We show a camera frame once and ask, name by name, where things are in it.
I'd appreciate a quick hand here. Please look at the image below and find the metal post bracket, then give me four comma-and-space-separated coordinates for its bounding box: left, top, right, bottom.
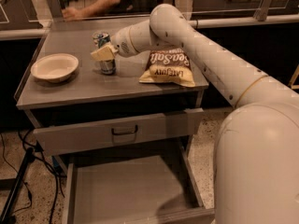
253, 0, 272, 21

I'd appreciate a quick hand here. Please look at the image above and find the open grey middle drawer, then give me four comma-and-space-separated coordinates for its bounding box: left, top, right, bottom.
62, 145, 214, 224

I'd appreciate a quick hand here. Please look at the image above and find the grey top drawer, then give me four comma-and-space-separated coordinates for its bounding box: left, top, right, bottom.
34, 108, 203, 156

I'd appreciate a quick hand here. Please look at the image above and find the white horizontal rail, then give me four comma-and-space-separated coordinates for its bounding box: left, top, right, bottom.
188, 14, 299, 29

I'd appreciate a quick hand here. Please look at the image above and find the blue silver redbull can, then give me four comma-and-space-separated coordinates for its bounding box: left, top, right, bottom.
92, 31, 116, 76

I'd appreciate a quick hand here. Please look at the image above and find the black tripod leg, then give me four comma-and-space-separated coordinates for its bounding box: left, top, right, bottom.
0, 147, 34, 224

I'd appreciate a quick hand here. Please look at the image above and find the grey metal drawer cabinet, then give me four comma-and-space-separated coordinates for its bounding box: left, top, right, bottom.
14, 14, 211, 157

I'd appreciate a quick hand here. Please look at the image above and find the person in dark shirt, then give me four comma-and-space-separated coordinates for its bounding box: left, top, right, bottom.
62, 0, 163, 21

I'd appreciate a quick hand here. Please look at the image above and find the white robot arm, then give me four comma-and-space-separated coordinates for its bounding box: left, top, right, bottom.
92, 4, 299, 224

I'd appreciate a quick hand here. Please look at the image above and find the white paper bowl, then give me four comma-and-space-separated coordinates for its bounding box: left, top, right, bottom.
30, 53, 78, 83

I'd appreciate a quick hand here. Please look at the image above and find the brown sea salt chips bag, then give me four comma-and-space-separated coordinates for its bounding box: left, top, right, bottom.
139, 49, 195, 88

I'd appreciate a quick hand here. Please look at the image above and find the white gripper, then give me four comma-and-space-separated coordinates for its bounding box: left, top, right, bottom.
91, 26, 137, 61

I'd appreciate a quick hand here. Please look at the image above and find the black floor cable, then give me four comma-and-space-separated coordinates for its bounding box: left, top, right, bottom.
0, 129, 66, 224

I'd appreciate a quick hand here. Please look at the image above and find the black drawer handle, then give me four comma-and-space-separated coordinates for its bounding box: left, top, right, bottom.
111, 125, 138, 136

